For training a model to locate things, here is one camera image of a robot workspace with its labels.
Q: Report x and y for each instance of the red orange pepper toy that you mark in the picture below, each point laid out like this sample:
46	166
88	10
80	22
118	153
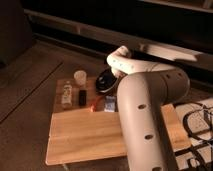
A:
95	103

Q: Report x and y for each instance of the wooden board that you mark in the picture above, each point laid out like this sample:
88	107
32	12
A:
77	134

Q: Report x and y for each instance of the clear small bottle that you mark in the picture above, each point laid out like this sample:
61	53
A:
66	98

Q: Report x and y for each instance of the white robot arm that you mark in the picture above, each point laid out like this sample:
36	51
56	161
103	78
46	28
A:
145	87

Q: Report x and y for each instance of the dark ceramic bowl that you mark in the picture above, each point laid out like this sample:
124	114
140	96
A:
105	81

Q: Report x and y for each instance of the small white plastic cup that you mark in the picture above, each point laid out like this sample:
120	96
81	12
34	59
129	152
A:
80	77

